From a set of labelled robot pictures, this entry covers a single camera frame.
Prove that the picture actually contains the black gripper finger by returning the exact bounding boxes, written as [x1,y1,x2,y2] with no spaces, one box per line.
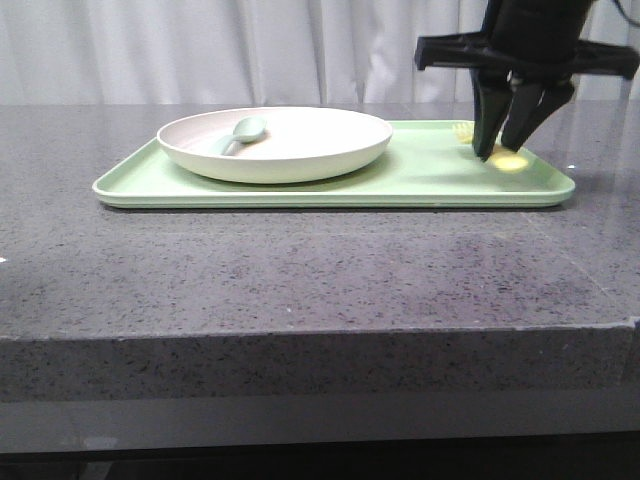
[471,68,513,160]
[501,79,575,151]

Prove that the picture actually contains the grey pleated curtain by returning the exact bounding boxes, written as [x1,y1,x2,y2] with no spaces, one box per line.
[0,0,640,106]

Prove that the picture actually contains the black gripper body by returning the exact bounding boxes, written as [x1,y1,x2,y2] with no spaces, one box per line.
[414,0,639,80]

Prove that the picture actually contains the yellow plastic fork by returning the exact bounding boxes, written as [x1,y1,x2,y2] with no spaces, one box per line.
[452,121,530,173]

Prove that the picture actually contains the light green rectangular tray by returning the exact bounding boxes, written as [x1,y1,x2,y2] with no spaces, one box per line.
[92,120,575,209]

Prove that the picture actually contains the white round plate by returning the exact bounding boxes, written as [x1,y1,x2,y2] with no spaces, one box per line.
[156,106,393,184]

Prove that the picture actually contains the pale green spoon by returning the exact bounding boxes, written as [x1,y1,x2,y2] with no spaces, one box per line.
[211,116,267,155]

